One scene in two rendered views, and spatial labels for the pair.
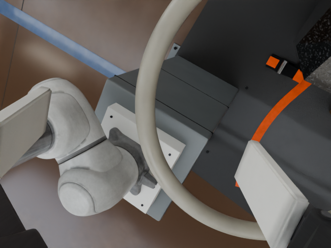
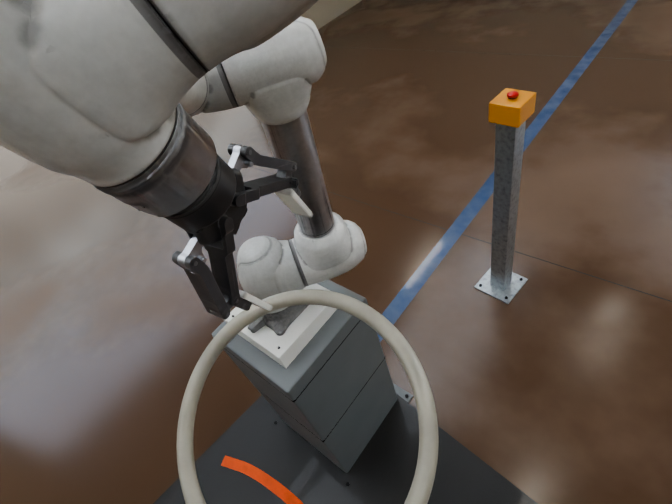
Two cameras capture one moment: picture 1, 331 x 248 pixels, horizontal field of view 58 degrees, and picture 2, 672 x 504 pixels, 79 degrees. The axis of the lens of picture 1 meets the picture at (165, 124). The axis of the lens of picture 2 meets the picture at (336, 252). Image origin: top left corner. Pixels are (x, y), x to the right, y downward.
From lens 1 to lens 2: 0.37 m
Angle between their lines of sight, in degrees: 21
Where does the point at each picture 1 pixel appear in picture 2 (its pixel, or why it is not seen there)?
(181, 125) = (307, 365)
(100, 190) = (257, 270)
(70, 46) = (419, 278)
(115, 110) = not seen: hidden behind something
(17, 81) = (388, 221)
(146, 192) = not seen: hidden behind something
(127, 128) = (312, 310)
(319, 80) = not seen: outside the picture
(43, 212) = (244, 228)
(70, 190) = (263, 245)
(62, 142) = (305, 244)
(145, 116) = (308, 295)
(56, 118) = (326, 241)
